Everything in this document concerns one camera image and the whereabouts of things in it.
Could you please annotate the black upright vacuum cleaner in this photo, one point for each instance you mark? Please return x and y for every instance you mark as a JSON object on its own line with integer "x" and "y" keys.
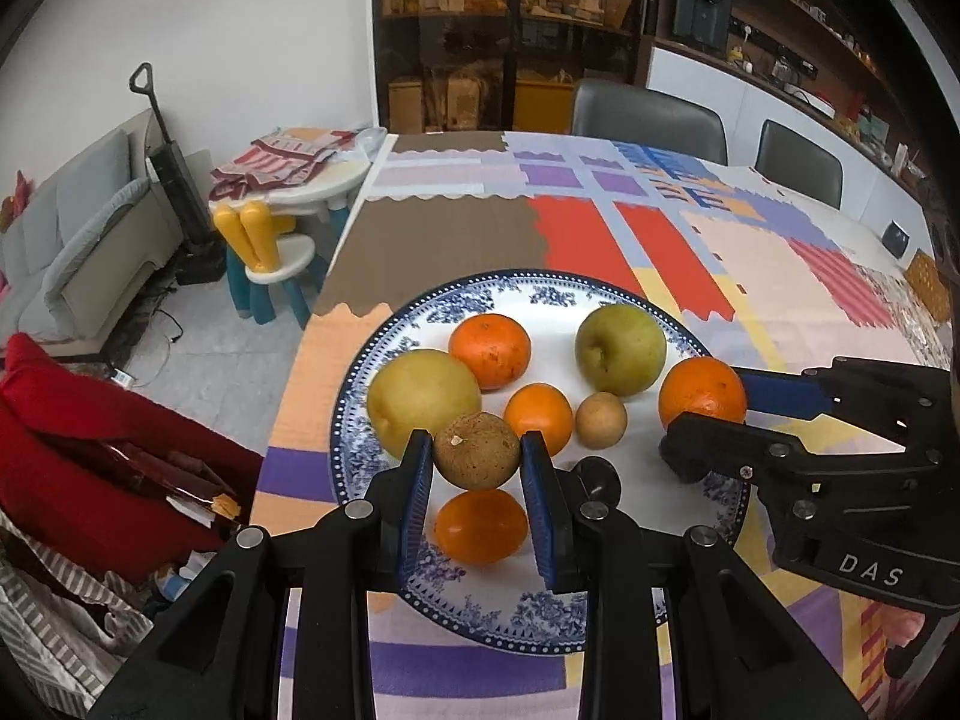
{"x": 180, "y": 180}

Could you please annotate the blue and white plate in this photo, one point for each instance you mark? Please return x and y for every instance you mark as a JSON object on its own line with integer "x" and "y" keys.
{"x": 547, "y": 349}

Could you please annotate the person's right hand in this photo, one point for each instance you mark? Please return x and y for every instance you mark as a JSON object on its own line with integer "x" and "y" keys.
{"x": 902, "y": 624}

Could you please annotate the small orange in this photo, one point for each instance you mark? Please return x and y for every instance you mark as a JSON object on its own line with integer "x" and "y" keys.
{"x": 480, "y": 529}
{"x": 544, "y": 416}

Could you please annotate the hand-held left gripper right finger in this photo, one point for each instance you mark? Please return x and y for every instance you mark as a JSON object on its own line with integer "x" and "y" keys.
{"x": 541, "y": 517}

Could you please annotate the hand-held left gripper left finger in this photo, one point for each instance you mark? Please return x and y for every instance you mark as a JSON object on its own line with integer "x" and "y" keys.
{"x": 415, "y": 517}

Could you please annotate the glass door cabinet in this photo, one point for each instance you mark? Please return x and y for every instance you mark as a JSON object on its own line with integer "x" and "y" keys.
{"x": 510, "y": 30}

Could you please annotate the wicker basket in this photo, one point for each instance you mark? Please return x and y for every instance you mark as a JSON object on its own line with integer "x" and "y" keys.
{"x": 930, "y": 285}

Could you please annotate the white counter cabinet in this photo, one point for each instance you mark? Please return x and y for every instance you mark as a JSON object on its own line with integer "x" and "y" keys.
{"x": 712, "y": 82}

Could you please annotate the grey chair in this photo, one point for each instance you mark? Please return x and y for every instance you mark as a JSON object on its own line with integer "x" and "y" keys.
{"x": 799, "y": 157}
{"x": 645, "y": 116}

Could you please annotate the large orange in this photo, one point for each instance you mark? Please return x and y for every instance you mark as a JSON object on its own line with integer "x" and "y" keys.
{"x": 701, "y": 394}

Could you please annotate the yellow pear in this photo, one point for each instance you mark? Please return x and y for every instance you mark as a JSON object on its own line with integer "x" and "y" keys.
{"x": 420, "y": 401}

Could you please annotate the yellow and white child chair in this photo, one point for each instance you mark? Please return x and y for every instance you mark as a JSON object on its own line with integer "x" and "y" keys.
{"x": 262, "y": 247}

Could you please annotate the red striped folded cloth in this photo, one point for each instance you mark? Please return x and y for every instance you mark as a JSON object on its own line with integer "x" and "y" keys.
{"x": 277, "y": 157}

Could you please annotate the medium orange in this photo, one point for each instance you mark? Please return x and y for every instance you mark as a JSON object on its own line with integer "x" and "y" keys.
{"x": 490, "y": 351}

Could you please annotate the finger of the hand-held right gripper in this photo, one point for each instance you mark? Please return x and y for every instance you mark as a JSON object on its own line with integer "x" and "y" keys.
{"x": 784, "y": 394}
{"x": 720, "y": 446}

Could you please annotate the dark blue mug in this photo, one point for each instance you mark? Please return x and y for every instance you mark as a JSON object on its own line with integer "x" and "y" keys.
{"x": 897, "y": 238}

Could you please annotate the grey sofa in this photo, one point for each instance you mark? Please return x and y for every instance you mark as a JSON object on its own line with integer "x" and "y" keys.
{"x": 75, "y": 240}

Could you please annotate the grey striped cloth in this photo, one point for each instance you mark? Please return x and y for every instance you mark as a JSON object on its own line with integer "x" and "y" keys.
{"x": 60, "y": 615}

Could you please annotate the dark purple fruit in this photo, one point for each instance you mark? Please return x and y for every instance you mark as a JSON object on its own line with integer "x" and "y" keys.
{"x": 600, "y": 481}

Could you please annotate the green pear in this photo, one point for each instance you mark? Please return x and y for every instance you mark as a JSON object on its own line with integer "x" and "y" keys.
{"x": 620, "y": 351}

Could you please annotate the mosaic patterned cloth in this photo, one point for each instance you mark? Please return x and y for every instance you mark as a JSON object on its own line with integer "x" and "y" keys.
{"x": 900, "y": 307}

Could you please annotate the black countertop appliance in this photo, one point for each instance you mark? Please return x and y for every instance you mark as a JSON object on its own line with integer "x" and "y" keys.
{"x": 701, "y": 6}

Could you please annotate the brown round fruit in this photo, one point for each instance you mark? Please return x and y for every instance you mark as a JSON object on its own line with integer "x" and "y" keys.
{"x": 601, "y": 420}
{"x": 476, "y": 450}

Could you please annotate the small white child table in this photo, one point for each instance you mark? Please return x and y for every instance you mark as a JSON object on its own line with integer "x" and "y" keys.
{"x": 322, "y": 184}

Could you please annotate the black thermos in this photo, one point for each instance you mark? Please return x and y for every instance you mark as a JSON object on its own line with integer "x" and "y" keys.
{"x": 650, "y": 12}

